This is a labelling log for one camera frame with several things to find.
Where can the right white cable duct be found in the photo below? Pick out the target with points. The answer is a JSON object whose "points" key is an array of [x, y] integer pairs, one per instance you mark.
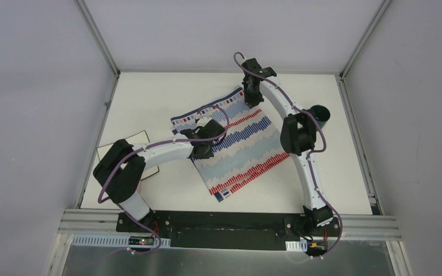
{"points": [[296, 246]]}

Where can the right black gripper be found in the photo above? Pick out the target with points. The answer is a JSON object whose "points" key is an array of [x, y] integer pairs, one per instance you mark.
{"points": [[250, 101]]}

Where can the dark green mug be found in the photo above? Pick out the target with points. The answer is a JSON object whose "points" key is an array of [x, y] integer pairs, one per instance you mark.
{"points": [[321, 114]]}

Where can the white cable duct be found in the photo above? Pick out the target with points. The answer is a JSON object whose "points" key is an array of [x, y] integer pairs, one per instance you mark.
{"points": [[97, 240], [296, 246]]}

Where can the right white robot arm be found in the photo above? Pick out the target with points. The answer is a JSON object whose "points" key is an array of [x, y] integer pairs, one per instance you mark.
{"points": [[298, 136]]}

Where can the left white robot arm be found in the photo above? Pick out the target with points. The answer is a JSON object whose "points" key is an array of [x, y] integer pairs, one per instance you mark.
{"points": [[120, 170]]}

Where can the patterned cloth napkin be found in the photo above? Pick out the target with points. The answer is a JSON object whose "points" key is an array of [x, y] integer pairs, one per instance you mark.
{"points": [[251, 147]]}

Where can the left white cable duct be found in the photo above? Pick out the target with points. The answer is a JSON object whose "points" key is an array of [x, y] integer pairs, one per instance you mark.
{"points": [[97, 240]]}

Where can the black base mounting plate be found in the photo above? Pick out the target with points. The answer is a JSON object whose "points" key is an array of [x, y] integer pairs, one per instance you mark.
{"points": [[231, 231]]}

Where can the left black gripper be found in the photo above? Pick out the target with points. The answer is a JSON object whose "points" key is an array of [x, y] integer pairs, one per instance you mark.
{"points": [[202, 150]]}

